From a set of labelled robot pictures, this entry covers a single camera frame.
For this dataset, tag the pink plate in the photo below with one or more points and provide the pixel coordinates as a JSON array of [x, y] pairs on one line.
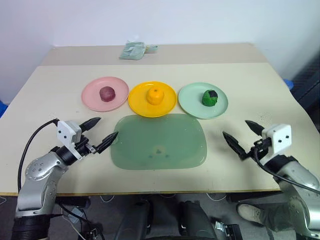
[[92, 100]]

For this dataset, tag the orange toy mandarin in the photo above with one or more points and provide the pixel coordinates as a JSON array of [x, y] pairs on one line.
[[155, 96]]

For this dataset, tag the yellow plate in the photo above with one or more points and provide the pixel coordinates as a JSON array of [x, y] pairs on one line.
[[140, 105]]

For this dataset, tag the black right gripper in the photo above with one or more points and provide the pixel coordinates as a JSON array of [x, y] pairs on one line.
[[261, 146]]

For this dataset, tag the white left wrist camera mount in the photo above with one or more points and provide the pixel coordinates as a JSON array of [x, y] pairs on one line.
[[66, 132]]

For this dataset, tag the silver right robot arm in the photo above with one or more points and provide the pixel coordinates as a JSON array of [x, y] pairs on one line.
[[297, 185]]

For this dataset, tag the grey trouser leg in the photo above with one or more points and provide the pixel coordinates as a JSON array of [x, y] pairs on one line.
[[280, 220]]

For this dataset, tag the blue object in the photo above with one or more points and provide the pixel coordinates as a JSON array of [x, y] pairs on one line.
[[289, 84], [2, 108]]

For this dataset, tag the green translucent mat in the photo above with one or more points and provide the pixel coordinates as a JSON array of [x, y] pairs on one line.
[[160, 140]]

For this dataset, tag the white shoe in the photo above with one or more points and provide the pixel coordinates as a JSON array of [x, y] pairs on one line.
[[250, 213]]

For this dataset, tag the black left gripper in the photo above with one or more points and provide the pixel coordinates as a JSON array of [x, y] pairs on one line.
[[83, 146]]

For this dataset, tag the purple round toy fruit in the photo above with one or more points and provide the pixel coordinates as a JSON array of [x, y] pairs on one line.
[[107, 94]]

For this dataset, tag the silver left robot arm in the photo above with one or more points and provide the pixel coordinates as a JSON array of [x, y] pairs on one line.
[[37, 180]]

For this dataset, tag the folded pale green cloth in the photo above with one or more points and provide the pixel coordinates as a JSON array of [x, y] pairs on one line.
[[132, 51]]

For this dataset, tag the green toy with black patch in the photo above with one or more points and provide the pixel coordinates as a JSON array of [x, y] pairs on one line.
[[208, 100]]

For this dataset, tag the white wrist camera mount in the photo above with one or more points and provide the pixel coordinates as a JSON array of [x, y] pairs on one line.
[[281, 137], [66, 132]]

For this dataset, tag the light green plate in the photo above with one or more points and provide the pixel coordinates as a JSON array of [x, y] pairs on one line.
[[192, 105]]

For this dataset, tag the grey plug adapter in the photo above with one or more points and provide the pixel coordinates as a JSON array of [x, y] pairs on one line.
[[75, 215]]

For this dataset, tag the black ribbed object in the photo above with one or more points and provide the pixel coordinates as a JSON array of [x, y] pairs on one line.
[[308, 85]]

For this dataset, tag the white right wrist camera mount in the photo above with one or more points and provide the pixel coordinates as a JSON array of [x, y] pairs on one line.
[[281, 137]]

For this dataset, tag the dark rounded shape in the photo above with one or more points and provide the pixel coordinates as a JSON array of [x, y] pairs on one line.
[[133, 222], [197, 222]]

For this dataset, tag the black box with metal clip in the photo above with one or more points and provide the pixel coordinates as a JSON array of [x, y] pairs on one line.
[[228, 231]]

